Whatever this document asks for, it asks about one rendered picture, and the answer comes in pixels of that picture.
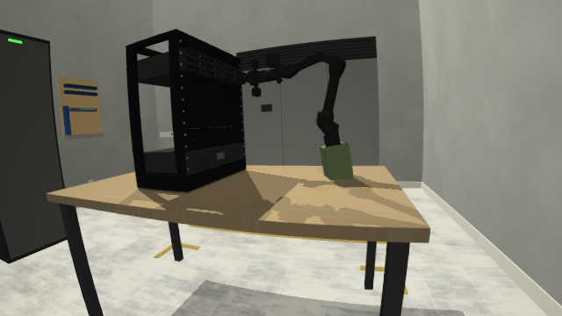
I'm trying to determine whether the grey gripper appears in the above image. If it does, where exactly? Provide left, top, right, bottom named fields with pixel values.
left=241, top=58, right=268, bottom=97

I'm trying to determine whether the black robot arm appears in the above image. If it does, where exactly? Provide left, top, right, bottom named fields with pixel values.
left=247, top=51, right=346, bottom=147

